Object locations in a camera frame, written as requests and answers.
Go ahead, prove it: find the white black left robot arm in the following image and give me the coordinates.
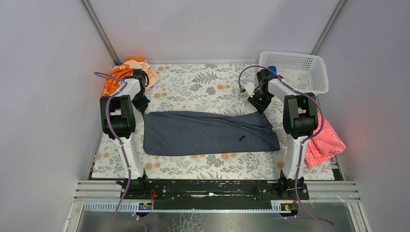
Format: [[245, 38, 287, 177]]
[[94, 69, 150, 195]]

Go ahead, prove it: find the blue towel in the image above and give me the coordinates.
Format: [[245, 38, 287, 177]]
[[268, 66, 277, 78]]

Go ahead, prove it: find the dark grey towel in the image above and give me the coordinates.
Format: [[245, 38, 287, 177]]
[[143, 111, 280, 157]]

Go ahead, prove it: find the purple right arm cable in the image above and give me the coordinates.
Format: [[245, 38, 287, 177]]
[[237, 65, 336, 228]]

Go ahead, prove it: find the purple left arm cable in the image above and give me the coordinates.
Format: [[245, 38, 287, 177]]
[[93, 72, 149, 232]]

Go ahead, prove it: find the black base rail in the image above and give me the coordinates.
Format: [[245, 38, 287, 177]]
[[116, 179, 309, 210]]

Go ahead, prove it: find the floral tablecloth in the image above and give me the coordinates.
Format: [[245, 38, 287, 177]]
[[93, 63, 336, 181]]

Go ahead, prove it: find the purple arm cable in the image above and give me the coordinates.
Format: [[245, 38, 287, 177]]
[[237, 65, 336, 228], [93, 72, 149, 232]]

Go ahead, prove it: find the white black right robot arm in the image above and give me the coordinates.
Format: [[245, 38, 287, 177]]
[[245, 69, 319, 196]]

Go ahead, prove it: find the pink patterned towel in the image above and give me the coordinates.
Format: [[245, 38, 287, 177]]
[[305, 119, 346, 168]]

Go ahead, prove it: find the white plastic basket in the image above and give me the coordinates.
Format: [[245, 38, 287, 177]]
[[259, 51, 329, 95]]

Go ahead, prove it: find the orange white towel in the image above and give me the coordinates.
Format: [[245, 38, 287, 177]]
[[102, 57, 160, 96]]

